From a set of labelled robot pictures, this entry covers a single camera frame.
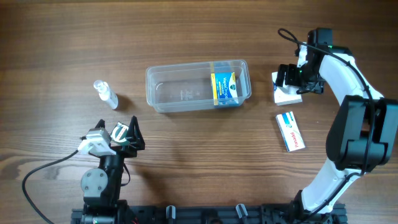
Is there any black camera cable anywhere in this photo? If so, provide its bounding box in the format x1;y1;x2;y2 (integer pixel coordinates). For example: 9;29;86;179
277;27;379;218
21;149;80;224

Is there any blue yellow VapoDrops box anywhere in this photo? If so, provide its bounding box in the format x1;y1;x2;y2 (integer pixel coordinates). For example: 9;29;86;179
210;62;239;108

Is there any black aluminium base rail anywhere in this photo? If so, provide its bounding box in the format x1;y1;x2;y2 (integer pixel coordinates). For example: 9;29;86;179
70;203;348;224

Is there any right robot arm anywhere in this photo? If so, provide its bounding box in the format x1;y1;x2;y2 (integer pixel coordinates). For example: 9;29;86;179
259;28;397;223

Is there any white red Panadol box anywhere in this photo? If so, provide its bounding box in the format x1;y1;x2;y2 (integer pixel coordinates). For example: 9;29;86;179
275;111;305;152

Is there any clear plastic container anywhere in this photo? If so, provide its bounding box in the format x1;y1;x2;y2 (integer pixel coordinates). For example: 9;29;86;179
146;60;251;113

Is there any small clear spray bottle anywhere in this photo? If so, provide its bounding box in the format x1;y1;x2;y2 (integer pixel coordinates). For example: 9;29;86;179
93;80;119;110

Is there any black right camera cable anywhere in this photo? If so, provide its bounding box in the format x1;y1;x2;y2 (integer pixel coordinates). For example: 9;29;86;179
277;27;379;218

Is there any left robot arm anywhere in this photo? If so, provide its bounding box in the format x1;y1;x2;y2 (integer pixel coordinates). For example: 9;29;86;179
71;116;145;224

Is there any black left camera cable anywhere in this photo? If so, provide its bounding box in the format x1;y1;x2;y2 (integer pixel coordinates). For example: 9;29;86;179
21;149;80;224

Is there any white medicine box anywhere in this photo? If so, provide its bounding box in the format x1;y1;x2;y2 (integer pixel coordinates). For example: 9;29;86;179
272;72;302;106

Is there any green white round tin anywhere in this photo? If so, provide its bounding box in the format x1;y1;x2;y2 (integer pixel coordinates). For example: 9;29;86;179
111;122;129;146

